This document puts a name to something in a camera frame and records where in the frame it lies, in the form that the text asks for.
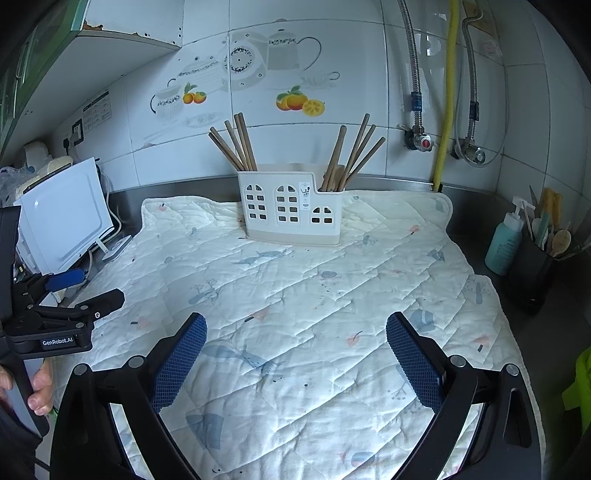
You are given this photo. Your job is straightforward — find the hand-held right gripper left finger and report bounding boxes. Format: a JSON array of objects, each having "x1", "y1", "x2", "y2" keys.
[{"x1": 48, "y1": 312, "x2": 208, "y2": 480}]

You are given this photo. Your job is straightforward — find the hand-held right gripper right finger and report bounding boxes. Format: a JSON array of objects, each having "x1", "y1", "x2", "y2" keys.
[{"x1": 385, "y1": 312, "x2": 542, "y2": 480}]

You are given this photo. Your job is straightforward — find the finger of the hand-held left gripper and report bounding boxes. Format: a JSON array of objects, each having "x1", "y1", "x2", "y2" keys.
[
  {"x1": 30, "y1": 288, "x2": 126, "y2": 329},
  {"x1": 14, "y1": 269, "x2": 88, "y2": 301}
]

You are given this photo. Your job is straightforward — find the beige plastic utensil holder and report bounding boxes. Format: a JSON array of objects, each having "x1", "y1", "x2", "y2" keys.
[{"x1": 237, "y1": 168, "x2": 346, "y2": 247}]

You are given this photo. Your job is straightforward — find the bunch of wooden chopsticks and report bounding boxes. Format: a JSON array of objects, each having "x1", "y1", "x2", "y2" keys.
[{"x1": 208, "y1": 113, "x2": 387, "y2": 192}]

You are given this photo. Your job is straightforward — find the person's left hand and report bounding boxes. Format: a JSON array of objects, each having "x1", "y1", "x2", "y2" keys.
[{"x1": 0, "y1": 359, "x2": 56, "y2": 416}]

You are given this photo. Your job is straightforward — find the white flat device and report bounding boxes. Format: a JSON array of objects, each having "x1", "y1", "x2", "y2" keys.
[{"x1": 100, "y1": 234, "x2": 134, "y2": 265}]

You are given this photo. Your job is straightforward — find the white countertop oven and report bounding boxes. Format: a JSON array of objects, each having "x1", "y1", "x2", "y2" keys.
[{"x1": 14, "y1": 157, "x2": 115, "y2": 276}]

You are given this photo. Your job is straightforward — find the beige appliance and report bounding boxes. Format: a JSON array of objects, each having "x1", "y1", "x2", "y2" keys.
[{"x1": 17, "y1": 156, "x2": 75, "y2": 195}]

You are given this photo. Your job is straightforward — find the clear plastic bag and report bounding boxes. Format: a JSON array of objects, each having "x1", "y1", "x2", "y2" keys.
[{"x1": 0, "y1": 165, "x2": 28, "y2": 208}]

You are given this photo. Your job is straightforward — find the quilted printed mat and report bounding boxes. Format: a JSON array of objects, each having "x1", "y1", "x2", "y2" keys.
[{"x1": 51, "y1": 191, "x2": 548, "y2": 480}]

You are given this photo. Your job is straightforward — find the teal spray bottle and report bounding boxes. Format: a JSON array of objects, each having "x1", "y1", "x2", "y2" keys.
[{"x1": 485, "y1": 196, "x2": 536, "y2": 277}]

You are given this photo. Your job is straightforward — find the black utensil container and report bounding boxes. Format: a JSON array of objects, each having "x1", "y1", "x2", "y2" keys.
[{"x1": 509, "y1": 233, "x2": 555, "y2": 316}]

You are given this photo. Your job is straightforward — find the green plastic rack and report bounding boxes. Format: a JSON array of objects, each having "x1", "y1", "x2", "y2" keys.
[{"x1": 561, "y1": 347, "x2": 591, "y2": 432}]

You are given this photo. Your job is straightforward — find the white spoon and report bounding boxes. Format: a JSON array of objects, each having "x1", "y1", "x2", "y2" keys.
[{"x1": 531, "y1": 217, "x2": 549, "y2": 252}]

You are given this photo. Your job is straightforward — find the wooden spoon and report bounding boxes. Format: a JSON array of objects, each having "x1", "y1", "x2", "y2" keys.
[{"x1": 551, "y1": 229, "x2": 573, "y2": 258}]

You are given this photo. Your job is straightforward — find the yellow utensil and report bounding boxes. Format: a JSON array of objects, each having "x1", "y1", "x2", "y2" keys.
[{"x1": 539, "y1": 187, "x2": 563, "y2": 228}]

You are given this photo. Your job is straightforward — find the metal water valve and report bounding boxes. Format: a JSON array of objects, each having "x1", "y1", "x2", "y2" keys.
[{"x1": 450, "y1": 137, "x2": 488, "y2": 165}]

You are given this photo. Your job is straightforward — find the red knob water valve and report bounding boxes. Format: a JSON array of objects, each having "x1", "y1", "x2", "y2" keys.
[{"x1": 399, "y1": 124, "x2": 437, "y2": 154}]

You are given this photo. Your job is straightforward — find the white power cable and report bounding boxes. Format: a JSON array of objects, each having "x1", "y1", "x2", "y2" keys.
[{"x1": 95, "y1": 170, "x2": 124, "y2": 259}]

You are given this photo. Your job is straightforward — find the printed wall label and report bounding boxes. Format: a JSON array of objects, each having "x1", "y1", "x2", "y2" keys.
[{"x1": 82, "y1": 89, "x2": 113, "y2": 131}]

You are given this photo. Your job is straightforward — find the green wall cabinet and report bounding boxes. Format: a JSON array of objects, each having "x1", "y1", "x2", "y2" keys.
[{"x1": 0, "y1": 0, "x2": 182, "y2": 158}]

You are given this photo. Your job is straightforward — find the yellow gas hose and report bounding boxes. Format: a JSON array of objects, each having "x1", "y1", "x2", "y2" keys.
[{"x1": 433, "y1": 0, "x2": 462, "y2": 193}]

